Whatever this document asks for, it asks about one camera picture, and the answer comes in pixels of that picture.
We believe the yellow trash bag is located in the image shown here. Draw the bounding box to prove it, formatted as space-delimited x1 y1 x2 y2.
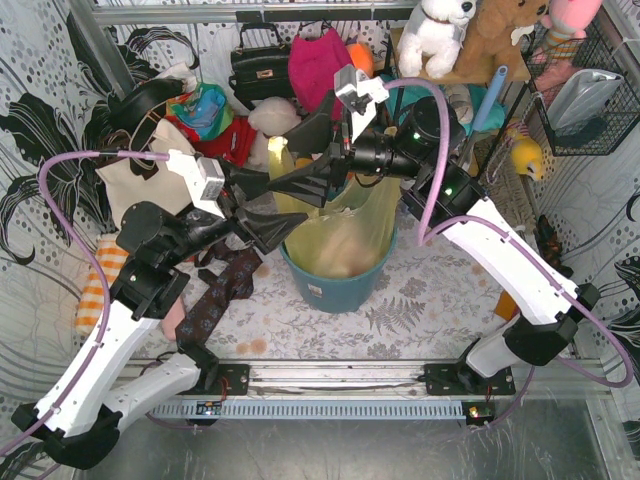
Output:
266 136 401 279

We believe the teal trash bin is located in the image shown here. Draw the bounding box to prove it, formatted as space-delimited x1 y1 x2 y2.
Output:
279 228 397 314

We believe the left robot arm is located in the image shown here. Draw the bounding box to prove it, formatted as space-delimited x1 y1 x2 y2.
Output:
12 150 308 470

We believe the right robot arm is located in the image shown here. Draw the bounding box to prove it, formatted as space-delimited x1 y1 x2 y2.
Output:
271 92 599 391

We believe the magenta fabric bag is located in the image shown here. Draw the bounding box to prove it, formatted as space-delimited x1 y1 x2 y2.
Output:
288 27 352 113

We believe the colourful printed bag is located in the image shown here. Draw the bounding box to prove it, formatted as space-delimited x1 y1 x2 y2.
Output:
165 83 234 142

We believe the cream canvas tote bag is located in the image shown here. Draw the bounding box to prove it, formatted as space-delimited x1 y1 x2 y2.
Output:
97 119 195 230

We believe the red cloth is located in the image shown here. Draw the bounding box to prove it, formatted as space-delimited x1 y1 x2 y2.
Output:
192 117 257 167

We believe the brown patterned necktie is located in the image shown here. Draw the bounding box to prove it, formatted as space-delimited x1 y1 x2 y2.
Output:
176 241 262 349

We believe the black leather handbag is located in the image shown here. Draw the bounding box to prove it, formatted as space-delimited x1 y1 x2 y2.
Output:
228 22 295 111

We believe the orange plush toy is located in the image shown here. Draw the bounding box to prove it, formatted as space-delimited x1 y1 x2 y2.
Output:
346 42 375 78

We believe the pink cloth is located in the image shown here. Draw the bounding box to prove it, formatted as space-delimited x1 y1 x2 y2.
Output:
161 297 186 342

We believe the grey rolled sock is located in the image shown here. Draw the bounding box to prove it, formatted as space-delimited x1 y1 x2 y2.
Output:
444 84 474 125

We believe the teal folded cloth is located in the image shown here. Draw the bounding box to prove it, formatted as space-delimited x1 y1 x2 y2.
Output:
379 73 507 136

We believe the wooden metal shelf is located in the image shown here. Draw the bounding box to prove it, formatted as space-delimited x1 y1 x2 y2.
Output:
385 28 531 149

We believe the white plush dog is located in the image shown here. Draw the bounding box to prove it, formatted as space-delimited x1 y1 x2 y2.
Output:
398 0 477 79

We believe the orange checkered towel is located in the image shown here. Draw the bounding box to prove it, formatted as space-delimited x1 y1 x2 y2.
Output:
74 234 128 336

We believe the brown teddy bear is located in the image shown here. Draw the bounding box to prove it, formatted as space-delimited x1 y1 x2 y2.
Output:
454 0 549 81

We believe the purple red sock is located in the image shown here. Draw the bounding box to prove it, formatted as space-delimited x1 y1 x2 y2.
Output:
494 290 520 322

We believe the silver foil pouch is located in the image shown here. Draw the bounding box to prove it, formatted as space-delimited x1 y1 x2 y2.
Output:
547 69 625 130

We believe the pink plush toy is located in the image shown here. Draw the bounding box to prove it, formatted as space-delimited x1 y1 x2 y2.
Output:
531 0 603 64

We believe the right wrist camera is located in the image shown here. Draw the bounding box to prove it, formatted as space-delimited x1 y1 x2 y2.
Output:
334 64 389 143

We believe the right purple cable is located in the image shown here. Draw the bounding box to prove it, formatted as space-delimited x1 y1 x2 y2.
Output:
387 76 636 429

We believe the purple cable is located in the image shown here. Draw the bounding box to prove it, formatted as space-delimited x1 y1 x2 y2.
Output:
387 76 636 429
0 149 201 456

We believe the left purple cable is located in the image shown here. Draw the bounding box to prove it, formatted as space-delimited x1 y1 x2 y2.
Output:
0 149 201 456

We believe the aluminium front rail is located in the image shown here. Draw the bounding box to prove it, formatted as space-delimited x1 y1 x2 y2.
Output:
107 358 612 399

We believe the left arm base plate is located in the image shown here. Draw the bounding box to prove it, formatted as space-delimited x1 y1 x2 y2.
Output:
193 363 251 396

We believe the grey cable duct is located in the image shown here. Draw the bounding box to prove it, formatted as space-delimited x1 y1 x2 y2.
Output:
151 400 465 420

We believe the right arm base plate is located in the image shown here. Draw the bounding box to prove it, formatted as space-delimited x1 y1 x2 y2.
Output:
417 363 516 396

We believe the black wire basket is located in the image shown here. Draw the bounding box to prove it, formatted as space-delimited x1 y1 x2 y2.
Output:
522 20 639 157

